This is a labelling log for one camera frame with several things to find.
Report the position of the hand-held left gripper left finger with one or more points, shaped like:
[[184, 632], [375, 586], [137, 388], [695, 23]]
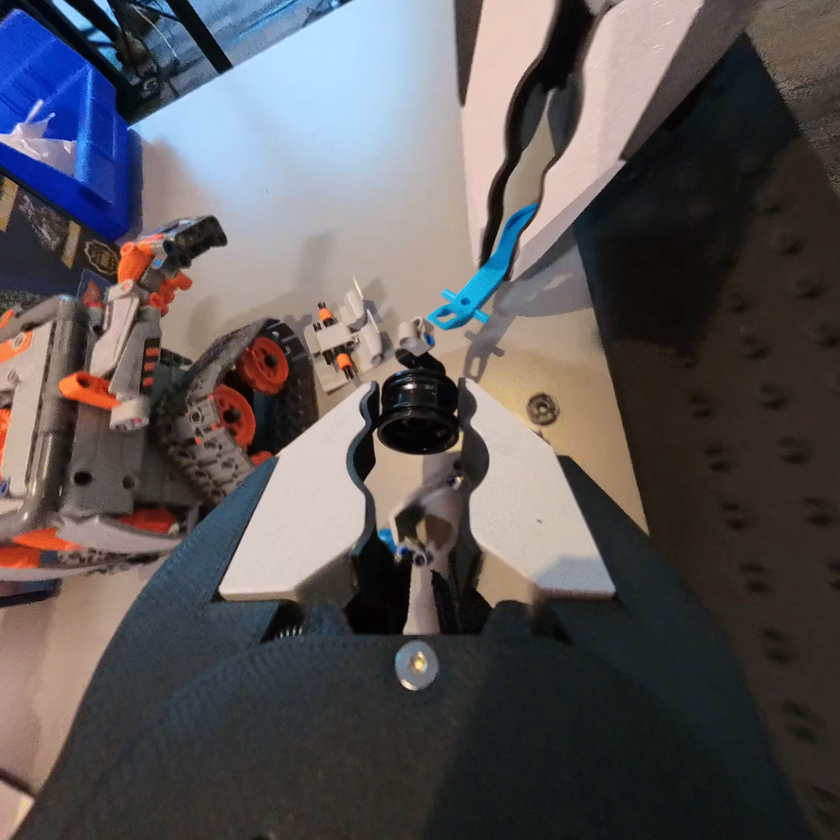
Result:
[[289, 525]]

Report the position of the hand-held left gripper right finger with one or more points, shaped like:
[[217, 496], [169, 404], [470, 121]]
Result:
[[545, 525]]

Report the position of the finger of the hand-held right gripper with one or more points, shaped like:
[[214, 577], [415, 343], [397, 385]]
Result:
[[643, 66], [492, 79]]

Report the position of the grey curved panel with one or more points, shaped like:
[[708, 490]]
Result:
[[427, 525]]

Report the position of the small black wheel assembly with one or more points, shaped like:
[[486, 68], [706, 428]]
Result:
[[418, 410]]

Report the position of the blue plastic separator tool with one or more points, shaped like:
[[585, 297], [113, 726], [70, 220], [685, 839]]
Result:
[[488, 273]]

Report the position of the small white blue connector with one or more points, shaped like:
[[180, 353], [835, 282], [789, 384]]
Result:
[[414, 331]]

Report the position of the small black nut piece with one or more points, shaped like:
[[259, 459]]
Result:
[[542, 408]]

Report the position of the small grey orange connector assembly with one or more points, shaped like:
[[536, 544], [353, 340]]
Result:
[[344, 339]]

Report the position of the black perforated board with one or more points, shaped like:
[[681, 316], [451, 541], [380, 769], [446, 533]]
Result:
[[735, 460]]

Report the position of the grey orange tracked toy robot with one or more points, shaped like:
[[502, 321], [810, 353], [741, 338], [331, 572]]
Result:
[[105, 433]]

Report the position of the blue cardboard box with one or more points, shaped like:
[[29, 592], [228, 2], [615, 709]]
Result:
[[40, 230]]

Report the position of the blue plastic bin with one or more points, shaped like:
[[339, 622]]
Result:
[[79, 131]]

